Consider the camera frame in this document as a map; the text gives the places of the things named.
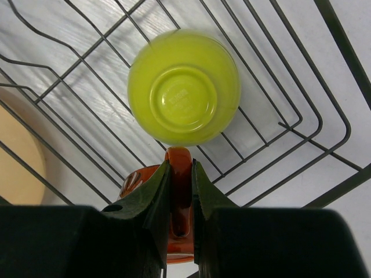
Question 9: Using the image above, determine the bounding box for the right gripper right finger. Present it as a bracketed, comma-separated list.
[191, 160, 369, 277]

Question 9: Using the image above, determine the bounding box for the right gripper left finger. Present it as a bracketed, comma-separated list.
[1, 162, 170, 277]

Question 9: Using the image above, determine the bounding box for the orange brown ceramic mug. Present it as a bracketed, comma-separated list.
[120, 147, 197, 266]

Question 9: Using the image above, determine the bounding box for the lime green bowl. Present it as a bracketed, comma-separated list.
[127, 29, 241, 147]

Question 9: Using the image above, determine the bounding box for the orange plastic plate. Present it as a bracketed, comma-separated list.
[1, 88, 46, 205]

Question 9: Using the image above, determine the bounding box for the metal wire dish rack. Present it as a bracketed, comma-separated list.
[1, 1, 370, 211]

